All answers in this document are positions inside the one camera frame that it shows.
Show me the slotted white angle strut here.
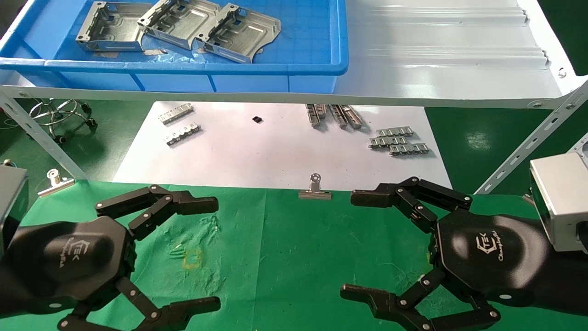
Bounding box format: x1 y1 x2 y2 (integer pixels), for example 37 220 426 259
567 132 588 154
473 80 588 195
0 87 88 181

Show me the chrome stool base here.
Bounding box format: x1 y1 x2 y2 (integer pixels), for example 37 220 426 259
28 98 98 144

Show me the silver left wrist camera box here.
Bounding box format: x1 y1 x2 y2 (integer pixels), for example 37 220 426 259
0 159 29 256

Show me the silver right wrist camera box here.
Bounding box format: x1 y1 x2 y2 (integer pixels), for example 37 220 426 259
529 152 588 253

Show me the silver binder clip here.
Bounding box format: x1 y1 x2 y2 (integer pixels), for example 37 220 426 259
299 173 332 200
38 169 75 198

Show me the blue plastic bin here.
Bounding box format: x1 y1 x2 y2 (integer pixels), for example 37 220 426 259
0 0 349 94

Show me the green cloth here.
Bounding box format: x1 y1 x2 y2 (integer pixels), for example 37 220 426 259
0 179 588 331

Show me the white metal shelf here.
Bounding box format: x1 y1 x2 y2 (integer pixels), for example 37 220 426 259
0 0 588 109

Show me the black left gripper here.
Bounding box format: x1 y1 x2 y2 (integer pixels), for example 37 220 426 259
7 185 221 331

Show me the silver sheet metal bracket part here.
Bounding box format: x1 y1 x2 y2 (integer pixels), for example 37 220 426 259
137 0 222 50
192 4 282 64
75 1 159 52

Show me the white paper sheet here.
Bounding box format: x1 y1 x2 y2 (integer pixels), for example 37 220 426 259
113 101 454 194

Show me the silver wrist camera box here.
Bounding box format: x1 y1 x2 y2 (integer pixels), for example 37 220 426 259
529 152 588 253
0 159 29 256

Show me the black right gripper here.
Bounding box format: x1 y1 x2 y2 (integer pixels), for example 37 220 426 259
340 177 552 331

